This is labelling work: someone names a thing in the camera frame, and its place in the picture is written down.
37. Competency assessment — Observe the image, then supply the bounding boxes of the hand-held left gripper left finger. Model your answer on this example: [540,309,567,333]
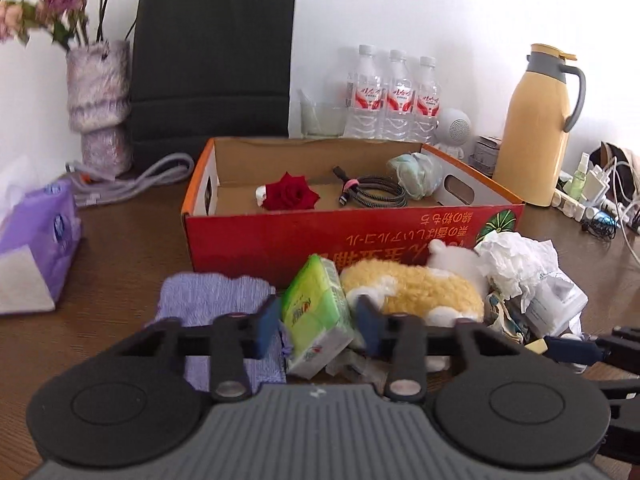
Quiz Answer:
[116,294,282,402]

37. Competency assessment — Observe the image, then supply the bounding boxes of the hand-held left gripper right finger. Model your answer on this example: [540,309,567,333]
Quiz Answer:
[354,294,523,402]

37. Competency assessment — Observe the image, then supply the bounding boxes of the green tissue pack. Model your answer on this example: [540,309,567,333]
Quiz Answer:
[280,254,367,379]

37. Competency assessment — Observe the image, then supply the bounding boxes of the yellow plush toy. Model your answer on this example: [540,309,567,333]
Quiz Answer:
[340,239,493,374]

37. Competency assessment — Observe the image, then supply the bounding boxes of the purple cloth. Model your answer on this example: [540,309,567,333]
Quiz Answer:
[147,272,289,394]

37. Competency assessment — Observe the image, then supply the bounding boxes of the printed wrapper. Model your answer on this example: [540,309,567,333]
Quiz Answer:
[482,290,532,346]

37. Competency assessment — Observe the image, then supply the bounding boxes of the red cardboard box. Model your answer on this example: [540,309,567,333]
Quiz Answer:
[181,136,525,288]

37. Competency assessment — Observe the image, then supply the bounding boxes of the white tissue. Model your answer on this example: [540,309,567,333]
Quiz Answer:
[472,232,561,312]

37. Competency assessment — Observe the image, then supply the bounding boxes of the clear plastic wrapper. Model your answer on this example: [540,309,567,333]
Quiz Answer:
[325,350,397,387]

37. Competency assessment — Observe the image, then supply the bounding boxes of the white plastic packet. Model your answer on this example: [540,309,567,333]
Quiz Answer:
[524,270,589,342]

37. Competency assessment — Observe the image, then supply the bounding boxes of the red rose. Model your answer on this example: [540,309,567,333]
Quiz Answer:
[261,172,321,212]

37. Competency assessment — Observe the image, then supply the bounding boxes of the white charger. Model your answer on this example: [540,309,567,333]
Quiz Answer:
[585,162,612,197]

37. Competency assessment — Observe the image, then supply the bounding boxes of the small green spray bottle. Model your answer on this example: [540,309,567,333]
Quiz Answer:
[567,152,591,201]

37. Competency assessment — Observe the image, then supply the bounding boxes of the small printed tin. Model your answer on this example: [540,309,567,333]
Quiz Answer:
[472,135,504,177]

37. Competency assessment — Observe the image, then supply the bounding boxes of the white round speaker figure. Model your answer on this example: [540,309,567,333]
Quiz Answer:
[432,107,474,162]

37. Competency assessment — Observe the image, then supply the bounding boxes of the glass cup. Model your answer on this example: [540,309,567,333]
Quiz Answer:
[299,89,348,139]

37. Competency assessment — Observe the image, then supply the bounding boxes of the yellow thermos jug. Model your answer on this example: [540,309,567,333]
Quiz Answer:
[492,43,587,208]

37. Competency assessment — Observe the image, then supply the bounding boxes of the clear water bottle red label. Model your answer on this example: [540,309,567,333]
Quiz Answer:
[413,56,444,145]
[345,45,386,141]
[382,50,419,142]

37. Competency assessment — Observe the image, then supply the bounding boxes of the purple tissue pack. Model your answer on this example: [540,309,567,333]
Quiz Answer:
[0,157,83,317]

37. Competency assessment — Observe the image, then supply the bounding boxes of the black paper bag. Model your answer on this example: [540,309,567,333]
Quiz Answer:
[127,0,299,172]

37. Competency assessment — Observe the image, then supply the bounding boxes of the mottled purple vase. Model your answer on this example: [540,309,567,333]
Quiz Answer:
[66,40,135,179]

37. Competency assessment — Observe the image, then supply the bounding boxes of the dried pink flowers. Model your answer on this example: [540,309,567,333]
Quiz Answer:
[0,0,142,54]

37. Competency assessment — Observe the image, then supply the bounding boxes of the black braided cable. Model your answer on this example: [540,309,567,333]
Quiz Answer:
[332,165,409,209]

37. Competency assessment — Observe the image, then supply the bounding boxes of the white cables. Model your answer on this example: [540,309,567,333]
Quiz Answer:
[597,157,640,235]

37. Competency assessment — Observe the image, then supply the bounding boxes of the grey power cord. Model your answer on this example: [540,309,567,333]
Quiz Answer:
[67,152,196,209]

